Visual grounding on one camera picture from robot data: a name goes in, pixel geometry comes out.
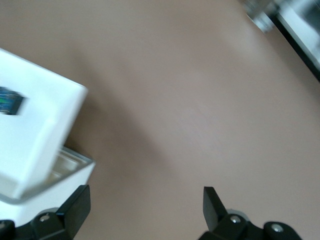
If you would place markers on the white shelf board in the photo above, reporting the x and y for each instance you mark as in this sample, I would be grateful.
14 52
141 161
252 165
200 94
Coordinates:
297 27

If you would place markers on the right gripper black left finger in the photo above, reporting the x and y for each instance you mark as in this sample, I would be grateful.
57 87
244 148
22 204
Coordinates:
77 210

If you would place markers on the blue green label sticker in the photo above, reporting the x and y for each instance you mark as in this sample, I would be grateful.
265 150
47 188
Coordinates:
10 101

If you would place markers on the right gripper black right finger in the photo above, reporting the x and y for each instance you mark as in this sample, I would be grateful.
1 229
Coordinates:
211 210

